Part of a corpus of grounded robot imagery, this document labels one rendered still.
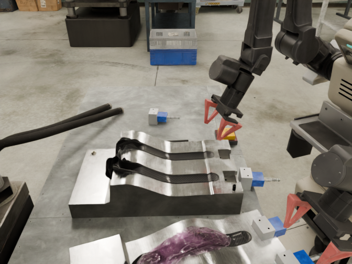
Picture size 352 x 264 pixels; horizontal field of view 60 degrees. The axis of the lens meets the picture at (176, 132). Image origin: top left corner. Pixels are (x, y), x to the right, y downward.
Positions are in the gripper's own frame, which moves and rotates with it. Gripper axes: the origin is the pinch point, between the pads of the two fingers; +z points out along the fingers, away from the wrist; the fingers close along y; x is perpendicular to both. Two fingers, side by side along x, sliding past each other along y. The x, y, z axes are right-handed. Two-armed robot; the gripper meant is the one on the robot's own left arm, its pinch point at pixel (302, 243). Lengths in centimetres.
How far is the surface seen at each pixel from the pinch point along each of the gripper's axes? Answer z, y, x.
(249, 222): 12.6, -17.5, 6.5
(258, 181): 8.7, -32.2, 18.1
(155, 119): 19, -80, 0
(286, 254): 9.1, -4.7, 7.3
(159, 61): 55, -336, 99
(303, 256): 8.4, -3.8, 11.6
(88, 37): 83, -436, 25
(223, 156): 9.5, -44.3, 10.9
